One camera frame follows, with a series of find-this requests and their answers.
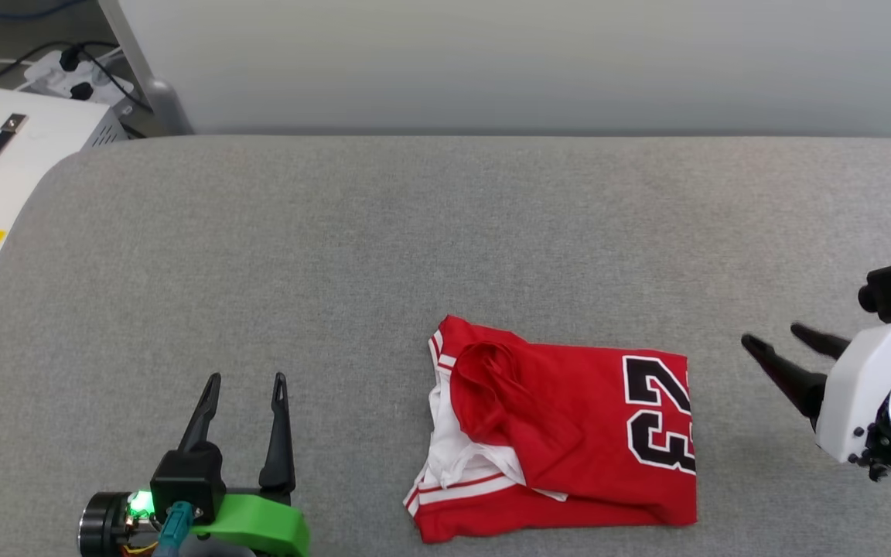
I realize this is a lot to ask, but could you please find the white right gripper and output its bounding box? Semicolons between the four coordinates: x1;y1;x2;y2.
741;313;891;463

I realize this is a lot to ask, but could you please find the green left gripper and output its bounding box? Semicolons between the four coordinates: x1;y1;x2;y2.
78;374;311;557

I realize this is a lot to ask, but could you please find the red and white basketball jersey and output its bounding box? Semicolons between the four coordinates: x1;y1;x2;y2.
403;313;698;545

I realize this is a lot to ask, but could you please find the grey partition foot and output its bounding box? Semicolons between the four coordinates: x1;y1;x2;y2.
144;77;193;136

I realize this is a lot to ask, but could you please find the white equipment box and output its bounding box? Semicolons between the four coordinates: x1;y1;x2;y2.
0;85;129;299

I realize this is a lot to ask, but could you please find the white power strip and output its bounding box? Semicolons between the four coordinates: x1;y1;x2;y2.
22;50;135;105

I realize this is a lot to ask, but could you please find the white partition panel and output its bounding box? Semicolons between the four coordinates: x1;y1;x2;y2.
97;0;891;138

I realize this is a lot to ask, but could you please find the left camera cable teal plug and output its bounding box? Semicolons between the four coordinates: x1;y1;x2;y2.
153;501;197;557

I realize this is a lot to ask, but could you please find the black power cable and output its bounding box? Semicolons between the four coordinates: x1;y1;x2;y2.
0;40;154;113

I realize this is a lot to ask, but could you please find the blue cable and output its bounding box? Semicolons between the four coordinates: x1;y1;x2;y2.
0;0;67;20

